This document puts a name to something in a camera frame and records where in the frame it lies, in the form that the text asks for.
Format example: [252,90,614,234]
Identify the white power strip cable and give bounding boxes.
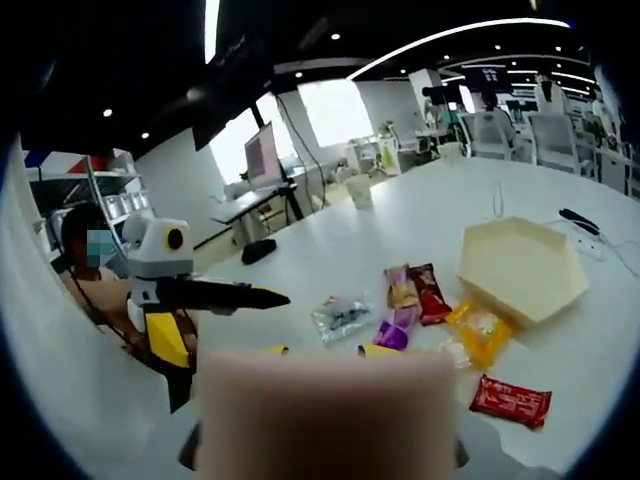
[489,180,505,221]

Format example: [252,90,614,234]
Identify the black computer mouse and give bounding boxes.
[241,238,278,265]

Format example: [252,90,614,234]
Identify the black lanyard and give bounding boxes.
[69,272,146,356]

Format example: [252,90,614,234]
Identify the black screen on stand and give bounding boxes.
[422,84,451,121]

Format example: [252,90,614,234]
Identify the white adapter cable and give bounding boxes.
[597,232,640,279]

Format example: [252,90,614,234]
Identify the white power strip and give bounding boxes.
[569,234,609,261]

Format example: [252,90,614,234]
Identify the white storage shelf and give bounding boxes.
[29,149,151,236]

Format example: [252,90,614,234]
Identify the clear food packet dark contents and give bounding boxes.
[310,293,376,347]

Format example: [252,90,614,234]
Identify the red food packet white print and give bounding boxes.
[468,373,554,431]

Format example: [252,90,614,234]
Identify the black panel on tripod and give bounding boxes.
[192,29,306,224]

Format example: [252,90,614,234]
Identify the computer monitor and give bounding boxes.
[243,122,281,194]

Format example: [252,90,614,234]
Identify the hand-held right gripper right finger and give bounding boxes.
[356,342,499,480]

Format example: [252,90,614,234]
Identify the brown purple-label food bar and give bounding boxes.
[383,263,420,311]

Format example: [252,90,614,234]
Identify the cream hexagonal container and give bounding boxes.
[455,215,591,330]

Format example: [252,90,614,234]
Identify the desk with black legs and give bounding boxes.
[209,182,321,246]

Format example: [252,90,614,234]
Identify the dark red food bar packet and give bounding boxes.
[407,262,454,327]

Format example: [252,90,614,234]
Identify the purple brown food packet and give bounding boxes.
[372,307,421,352]

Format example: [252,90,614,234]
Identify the long ceiling light strip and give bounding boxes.
[203,0,221,65]
[347,18,571,81]

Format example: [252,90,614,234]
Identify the person's white shirt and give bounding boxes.
[2,134,201,480]

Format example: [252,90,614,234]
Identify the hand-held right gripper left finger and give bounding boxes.
[152,343,292,480]

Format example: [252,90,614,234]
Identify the printed white paper cup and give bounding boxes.
[346,177,375,211]

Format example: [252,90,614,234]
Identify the white mesh office chair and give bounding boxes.
[457,110,516,161]
[527,113,584,174]

